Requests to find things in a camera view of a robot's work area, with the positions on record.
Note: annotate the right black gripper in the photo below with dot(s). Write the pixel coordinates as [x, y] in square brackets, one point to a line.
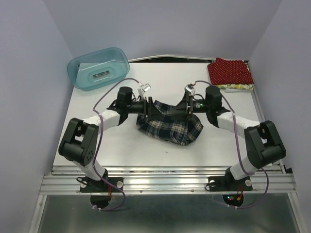
[182, 108]

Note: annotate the white folded cloth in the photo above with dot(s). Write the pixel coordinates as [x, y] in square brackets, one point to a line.
[237, 90]

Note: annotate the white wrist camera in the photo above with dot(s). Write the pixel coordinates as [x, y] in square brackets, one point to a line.
[142, 89]
[190, 89]

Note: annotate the navy plaid skirt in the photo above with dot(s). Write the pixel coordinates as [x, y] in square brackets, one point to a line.
[174, 131]

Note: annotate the aluminium rail frame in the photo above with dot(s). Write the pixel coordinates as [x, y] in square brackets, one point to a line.
[164, 181]

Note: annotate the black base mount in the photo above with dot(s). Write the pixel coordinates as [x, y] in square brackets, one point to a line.
[227, 183]
[88, 185]

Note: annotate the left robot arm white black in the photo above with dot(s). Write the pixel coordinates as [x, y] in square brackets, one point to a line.
[79, 142]

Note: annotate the lemon print folded skirt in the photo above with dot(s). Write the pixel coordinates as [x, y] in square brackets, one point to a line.
[234, 86]

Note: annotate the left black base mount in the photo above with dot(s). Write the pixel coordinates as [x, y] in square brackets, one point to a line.
[88, 185]

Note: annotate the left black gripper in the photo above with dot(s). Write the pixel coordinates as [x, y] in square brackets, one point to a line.
[149, 109]

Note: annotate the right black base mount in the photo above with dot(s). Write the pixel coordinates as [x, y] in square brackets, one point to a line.
[227, 183]

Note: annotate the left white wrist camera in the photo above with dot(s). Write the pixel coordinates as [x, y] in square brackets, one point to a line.
[142, 89]

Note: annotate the red polka dot folded skirt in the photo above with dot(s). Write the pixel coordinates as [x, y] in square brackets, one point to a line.
[229, 72]

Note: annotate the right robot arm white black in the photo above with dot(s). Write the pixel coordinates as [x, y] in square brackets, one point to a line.
[263, 143]

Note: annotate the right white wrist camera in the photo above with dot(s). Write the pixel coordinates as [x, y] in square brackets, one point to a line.
[190, 89]

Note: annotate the teal plastic bin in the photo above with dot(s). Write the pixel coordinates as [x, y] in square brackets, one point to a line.
[98, 69]

